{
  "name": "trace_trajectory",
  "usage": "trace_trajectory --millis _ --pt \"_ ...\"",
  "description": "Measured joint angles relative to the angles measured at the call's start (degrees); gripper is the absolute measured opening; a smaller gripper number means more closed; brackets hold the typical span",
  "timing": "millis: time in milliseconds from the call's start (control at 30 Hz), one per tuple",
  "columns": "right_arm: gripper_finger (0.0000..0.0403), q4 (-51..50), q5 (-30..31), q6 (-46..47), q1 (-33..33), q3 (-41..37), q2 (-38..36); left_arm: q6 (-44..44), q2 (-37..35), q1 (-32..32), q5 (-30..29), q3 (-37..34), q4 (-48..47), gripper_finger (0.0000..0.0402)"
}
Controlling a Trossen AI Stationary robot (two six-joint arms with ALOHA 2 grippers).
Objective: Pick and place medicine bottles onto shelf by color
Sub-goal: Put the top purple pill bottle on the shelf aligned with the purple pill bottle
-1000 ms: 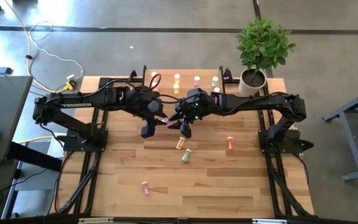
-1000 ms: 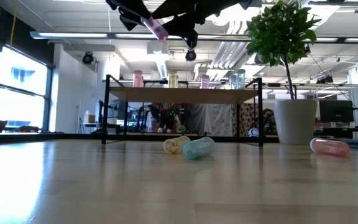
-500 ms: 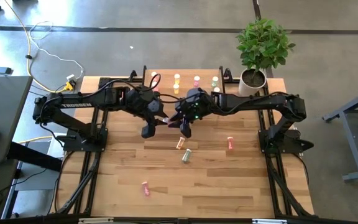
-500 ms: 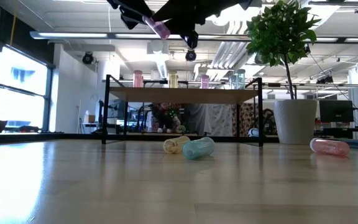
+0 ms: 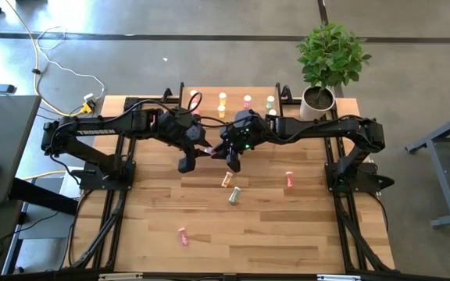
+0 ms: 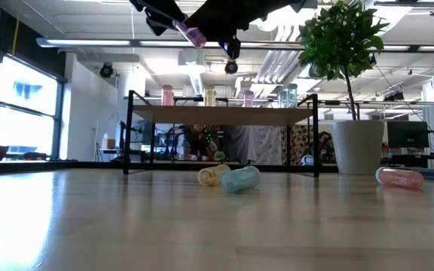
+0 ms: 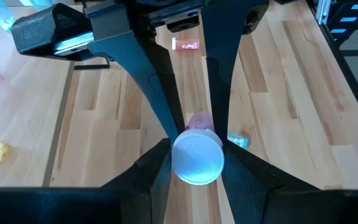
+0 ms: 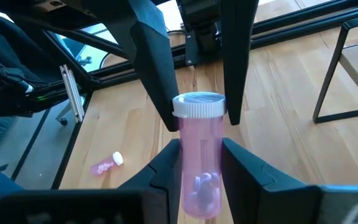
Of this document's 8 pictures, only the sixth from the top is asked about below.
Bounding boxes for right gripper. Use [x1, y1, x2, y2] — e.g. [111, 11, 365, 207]
[185, 0, 308, 60]

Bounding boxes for wooden shelf black metal legs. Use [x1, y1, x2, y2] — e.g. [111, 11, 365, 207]
[123, 90, 319, 178]

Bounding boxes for white plant pot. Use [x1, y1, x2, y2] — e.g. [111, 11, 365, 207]
[329, 119, 386, 176]

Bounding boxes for long ceiling light strip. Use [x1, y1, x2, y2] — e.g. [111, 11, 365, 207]
[35, 37, 301, 49]

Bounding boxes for white ventilation duct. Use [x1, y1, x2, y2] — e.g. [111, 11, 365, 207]
[177, 48, 206, 95]

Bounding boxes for black computer monitor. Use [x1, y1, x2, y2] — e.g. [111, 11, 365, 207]
[386, 120, 430, 149]

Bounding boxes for white cloth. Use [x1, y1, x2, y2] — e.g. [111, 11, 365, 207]
[222, 125, 284, 166]

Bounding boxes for patterned brown cloth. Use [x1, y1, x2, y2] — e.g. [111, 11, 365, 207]
[290, 124, 312, 159]

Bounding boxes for salmon red medicine bottle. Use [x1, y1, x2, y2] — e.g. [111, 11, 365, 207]
[374, 166, 425, 190]
[160, 84, 175, 107]

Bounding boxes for round black ceiling speaker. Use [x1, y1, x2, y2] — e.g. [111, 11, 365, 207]
[99, 63, 115, 79]
[224, 59, 239, 75]

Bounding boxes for black aluminium table frame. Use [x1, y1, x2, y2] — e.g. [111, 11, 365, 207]
[0, 160, 434, 184]

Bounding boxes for green leafy plant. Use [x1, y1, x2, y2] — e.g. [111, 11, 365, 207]
[298, 0, 390, 121]

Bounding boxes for person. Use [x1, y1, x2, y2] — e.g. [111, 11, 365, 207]
[185, 123, 218, 160]
[316, 131, 334, 165]

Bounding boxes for yellow medicine bottle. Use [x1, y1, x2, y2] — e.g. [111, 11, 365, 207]
[203, 85, 217, 108]
[197, 163, 232, 187]

